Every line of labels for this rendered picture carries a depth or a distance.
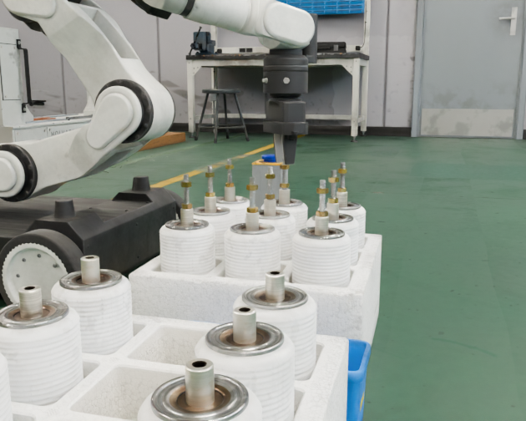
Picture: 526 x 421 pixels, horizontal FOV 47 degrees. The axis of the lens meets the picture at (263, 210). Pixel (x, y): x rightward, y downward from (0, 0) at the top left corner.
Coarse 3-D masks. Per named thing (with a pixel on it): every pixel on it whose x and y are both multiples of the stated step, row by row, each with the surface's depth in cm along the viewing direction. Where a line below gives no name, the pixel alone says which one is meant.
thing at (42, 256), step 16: (16, 240) 122; (32, 240) 120; (48, 240) 119; (64, 240) 122; (0, 256) 124; (16, 256) 124; (32, 256) 123; (48, 256) 122; (64, 256) 119; (80, 256) 122; (0, 272) 124; (16, 272) 125; (32, 272) 124; (48, 272) 122; (64, 272) 120; (0, 288) 125; (16, 288) 126; (48, 288) 123
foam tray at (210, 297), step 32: (224, 256) 111; (160, 288) 100; (192, 288) 98; (224, 288) 97; (320, 288) 93; (352, 288) 93; (192, 320) 99; (224, 320) 98; (320, 320) 93; (352, 320) 92
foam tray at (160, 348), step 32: (160, 320) 81; (128, 352) 71; (160, 352) 80; (192, 352) 79; (320, 352) 74; (96, 384) 64; (128, 384) 68; (160, 384) 67; (320, 384) 64; (32, 416) 58; (64, 416) 57; (96, 416) 57; (128, 416) 69; (320, 416) 57
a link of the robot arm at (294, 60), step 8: (312, 16) 117; (264, 40) 118; (272, 40) 115; (312, 40) 118; (272, 48) 116; (280, 48) 115; (288, 48) 115; (296, 48) 115; (304, 48) 119; (312, 48) 118; (272, 56) 115; (280, 56) 114; (288, 56) 114; (296, 56) 114; (304, 56) 116; (312, 56) 119; (264, 64) 117; (272, 64) 115; (280, 64) 114; (288, 64) 114; (296, 64) 114; (304, 64) 116
